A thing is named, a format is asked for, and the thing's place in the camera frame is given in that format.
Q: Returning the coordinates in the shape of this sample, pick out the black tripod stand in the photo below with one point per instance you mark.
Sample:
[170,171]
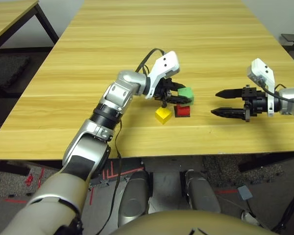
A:
[291,37]

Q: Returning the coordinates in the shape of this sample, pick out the grey right robot leg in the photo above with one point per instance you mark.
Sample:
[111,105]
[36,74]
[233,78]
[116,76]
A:
[201,193]

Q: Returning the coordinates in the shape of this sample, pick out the speckled floor mat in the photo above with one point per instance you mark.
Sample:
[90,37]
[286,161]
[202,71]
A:
[225,169]

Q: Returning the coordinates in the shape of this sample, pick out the grey left robot leg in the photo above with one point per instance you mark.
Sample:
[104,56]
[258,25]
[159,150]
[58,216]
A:
[133,195]

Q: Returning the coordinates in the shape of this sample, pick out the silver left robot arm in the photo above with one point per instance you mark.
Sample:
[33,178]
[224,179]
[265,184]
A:
[112,98]

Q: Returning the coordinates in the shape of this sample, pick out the yellow wooden block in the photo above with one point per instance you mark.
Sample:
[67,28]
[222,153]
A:
[163,115]

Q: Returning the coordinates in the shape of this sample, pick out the small red plastic object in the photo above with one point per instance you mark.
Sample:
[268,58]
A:
[29,178]

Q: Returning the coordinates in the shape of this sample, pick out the red wooden block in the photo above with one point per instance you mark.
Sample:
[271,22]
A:
[182,110]

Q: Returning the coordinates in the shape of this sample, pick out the tan robot torso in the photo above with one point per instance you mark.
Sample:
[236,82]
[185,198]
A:
[186,225]

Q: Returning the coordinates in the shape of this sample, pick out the grey foot pedal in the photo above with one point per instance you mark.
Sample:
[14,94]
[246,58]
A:
[244,193]

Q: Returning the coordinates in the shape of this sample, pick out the wooden side table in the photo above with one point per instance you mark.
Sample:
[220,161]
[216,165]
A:
[5,14]

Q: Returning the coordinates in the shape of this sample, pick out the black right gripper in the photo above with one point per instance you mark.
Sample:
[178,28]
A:
[257,104]

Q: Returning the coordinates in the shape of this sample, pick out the green wooden block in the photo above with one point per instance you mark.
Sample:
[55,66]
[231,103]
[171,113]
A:
[186,92]

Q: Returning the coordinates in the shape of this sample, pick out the black foam floor pad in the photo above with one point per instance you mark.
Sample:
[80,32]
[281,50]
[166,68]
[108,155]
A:
[7,71]

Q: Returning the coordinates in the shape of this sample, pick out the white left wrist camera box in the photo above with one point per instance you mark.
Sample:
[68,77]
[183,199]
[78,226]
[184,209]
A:
[166,63]

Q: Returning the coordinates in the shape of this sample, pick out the grey robot leg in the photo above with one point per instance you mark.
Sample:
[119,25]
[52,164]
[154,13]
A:
[133,195]
[201,193]

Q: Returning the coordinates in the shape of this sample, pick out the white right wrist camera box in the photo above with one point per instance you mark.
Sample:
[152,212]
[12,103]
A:
[262,71]

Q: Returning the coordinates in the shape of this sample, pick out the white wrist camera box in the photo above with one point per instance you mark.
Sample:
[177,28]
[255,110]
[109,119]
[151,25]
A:
[262,71]
[166,63]

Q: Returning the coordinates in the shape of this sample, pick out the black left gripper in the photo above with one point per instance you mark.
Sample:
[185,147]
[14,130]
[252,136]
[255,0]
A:
[164,88]

